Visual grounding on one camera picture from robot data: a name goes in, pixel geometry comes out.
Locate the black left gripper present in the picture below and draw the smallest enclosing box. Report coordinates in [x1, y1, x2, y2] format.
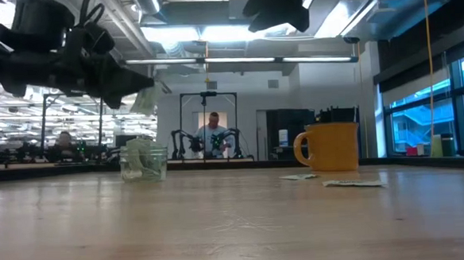
[0, 14, 157, 116]

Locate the green white stevia packet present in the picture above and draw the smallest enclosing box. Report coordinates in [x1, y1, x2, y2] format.
[121, 168, 144, 182]
[125, 138, 150, 178]
[278, 173, 318, 182]
[321, 177, 388, 191]
[140, 140, 163, 178]
[128, 80, 164, 117]

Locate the long ceiling light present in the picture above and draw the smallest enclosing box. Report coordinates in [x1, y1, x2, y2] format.
[123, 46, 360, 76]

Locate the person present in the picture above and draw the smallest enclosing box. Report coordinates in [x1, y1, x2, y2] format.
[193, 111, 234, 160]
[54, 130, 79, 162]

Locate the black background robot rig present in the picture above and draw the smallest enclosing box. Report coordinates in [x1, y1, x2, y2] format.
[167, 89, 246, 163]

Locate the small clear glass jar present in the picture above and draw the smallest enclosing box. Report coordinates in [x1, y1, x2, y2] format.
[118, 143, 170, 184]

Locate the black cabinet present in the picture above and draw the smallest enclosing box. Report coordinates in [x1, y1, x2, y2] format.
[265, 107, 319, 161]

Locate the white blue canister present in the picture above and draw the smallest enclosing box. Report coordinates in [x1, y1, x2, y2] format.
[277, 128, 290, 148]

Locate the yellow ceramic mug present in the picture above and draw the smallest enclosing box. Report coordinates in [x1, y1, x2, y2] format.
[292, 121, 362, 174]

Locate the yellow-green bottle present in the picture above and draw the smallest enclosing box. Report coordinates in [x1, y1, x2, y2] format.
[430, 134, 444, 158]

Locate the dark green tumbler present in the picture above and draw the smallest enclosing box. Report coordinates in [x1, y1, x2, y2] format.
[441, 132, 457, 158]

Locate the black gantry frame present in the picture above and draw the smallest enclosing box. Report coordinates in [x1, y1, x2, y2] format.
[37, 90, 107, 157]

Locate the silver ceiling duct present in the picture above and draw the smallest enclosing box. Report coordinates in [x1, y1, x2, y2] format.
[130, 0, 164, 17]

